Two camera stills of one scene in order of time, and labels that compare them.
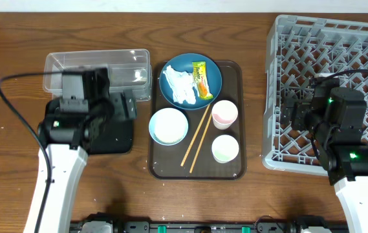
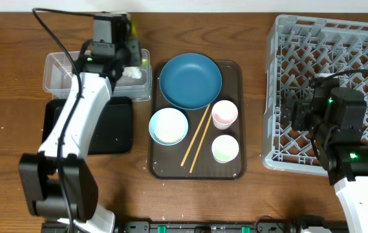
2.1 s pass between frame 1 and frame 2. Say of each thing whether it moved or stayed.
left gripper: moved
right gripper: stayed
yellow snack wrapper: moved
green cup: stayed
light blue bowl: stayed
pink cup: stayed
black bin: stayed
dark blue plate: stayed
